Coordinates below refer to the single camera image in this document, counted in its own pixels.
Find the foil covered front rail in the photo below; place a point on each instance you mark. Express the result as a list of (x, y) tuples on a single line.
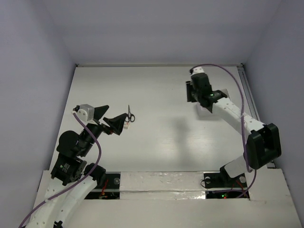
[(162, 186)]

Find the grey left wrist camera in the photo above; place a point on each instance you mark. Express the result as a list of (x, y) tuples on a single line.
[(85, 113)]

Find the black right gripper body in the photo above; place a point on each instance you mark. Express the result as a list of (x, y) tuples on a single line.
[(191, 95)]

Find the aluminium side rail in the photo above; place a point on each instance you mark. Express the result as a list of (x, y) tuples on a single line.
[(248, 93)]

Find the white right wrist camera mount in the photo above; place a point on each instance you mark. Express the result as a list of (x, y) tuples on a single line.
[(196, 70)]

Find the black handled scissors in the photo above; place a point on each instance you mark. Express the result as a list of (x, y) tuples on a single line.
[(130, 118)]

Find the white eraser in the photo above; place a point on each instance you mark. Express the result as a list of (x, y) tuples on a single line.
[(126, 125)]

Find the white divided pen holder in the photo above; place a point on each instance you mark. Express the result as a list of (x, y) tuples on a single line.
[(204, 112)]

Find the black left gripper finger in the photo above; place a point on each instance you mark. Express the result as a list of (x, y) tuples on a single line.
[(99, 112), (116, 124)]

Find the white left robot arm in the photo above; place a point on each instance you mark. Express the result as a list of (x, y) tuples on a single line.
[(71, 177)]

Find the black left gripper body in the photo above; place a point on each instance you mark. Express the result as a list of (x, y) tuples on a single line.
[(102, 125)]

